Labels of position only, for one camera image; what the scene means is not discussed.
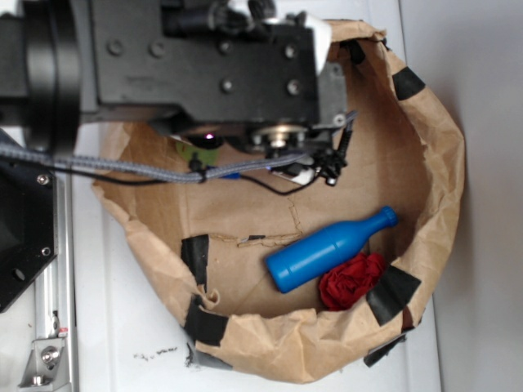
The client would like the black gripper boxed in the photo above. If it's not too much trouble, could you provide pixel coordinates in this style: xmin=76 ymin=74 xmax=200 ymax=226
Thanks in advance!
xmin=83 ymin=1 xmax=346 ymax=151

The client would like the green plush animal toy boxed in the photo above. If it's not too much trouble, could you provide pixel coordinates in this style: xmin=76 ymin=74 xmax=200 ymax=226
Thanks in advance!
xmin=175 ymin=140 xmax=219 ymax=166

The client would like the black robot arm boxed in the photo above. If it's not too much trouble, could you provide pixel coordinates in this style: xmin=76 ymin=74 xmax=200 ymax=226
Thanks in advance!
xmin=1 ymin=1 xmax=347 ymax=154

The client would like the blue plastic bottle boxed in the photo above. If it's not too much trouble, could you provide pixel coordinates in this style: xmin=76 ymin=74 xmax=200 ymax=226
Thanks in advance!
xmin=265 ymin=206 xmax=398 ymax=293

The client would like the red crumpled cloth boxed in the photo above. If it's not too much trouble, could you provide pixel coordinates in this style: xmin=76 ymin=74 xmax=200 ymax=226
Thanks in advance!
xmin=318 ymin=252 xmax=387 ymax=311

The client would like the brown paper bag enclosure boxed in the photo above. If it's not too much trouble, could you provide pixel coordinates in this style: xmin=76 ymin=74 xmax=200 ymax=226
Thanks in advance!
xmin=92 ymin=20 xmax=465 ymax=383

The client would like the grey braided cable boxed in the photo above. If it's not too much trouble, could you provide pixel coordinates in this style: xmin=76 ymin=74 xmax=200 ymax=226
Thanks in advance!
xmin=0 ymin=109 xmax=360 ymax=185

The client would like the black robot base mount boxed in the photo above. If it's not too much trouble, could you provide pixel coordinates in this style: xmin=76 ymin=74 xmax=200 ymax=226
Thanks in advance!
xmin=1 ymin=163 xmax=56 ymax=313

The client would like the aluminium extrusion rail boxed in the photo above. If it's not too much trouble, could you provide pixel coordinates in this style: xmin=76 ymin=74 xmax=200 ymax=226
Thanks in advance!
xmin=35 ymin=174 xmax=79 ymax=391

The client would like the metal corner bracket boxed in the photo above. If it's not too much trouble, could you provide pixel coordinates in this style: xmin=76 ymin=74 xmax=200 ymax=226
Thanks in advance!
xmin=17 ymin=337 xmax=71 ymax=391

